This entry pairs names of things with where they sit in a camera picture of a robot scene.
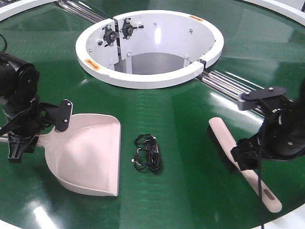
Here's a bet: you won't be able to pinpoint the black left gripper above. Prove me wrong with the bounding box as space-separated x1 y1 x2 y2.
0 96 73 163

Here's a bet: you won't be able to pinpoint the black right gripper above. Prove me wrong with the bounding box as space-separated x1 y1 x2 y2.
231 86 293 171

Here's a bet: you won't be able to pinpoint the pink plastic dustpan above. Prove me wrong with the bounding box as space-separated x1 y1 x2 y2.
0 113 122 197

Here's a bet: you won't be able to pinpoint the pink hand brush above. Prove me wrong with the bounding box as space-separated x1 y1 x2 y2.
209 117 282 213

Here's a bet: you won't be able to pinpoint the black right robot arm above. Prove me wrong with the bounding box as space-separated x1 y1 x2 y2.
231 83 305 170

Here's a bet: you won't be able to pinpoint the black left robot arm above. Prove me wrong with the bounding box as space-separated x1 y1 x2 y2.
0 41 72 163

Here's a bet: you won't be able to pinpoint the steel rollers right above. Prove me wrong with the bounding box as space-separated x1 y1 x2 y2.
196 70 263 102

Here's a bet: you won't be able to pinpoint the steel rollers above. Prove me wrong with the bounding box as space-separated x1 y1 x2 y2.
196 70 263 102
56 0 105 23

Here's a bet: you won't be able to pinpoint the orange warning sticker front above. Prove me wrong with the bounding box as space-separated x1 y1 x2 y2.
85 59 101 71

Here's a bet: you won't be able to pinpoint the orange warning sticker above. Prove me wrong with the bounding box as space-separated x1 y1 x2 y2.
85 59 101 71
189 15 204 22

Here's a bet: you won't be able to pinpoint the black bearing left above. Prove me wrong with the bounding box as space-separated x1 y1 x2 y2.
103 24 116 47

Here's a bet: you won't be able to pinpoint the black bearing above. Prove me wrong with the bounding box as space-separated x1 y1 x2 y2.
120 18 144 40
103 24 116 47

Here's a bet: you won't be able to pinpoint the orange warning sticker back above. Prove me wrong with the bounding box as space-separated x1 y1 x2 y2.
189 15 204 22

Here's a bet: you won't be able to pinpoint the white outer rim left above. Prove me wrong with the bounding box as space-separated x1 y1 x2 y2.
0 0 54 21

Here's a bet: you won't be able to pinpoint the white rim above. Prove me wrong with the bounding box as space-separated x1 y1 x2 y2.
245 0 305 26
0 0 54 21

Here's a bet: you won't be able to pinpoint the steel rollers top left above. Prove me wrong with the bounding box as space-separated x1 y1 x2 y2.
56 0 105 23

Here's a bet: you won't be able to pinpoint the white outer rim right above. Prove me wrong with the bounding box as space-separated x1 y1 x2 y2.
245 0 305 26

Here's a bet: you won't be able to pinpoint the black bearing right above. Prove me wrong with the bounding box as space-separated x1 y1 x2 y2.
120 18 144 40

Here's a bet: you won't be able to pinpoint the white inner ring guard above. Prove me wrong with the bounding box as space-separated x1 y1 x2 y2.
75 10 224 89

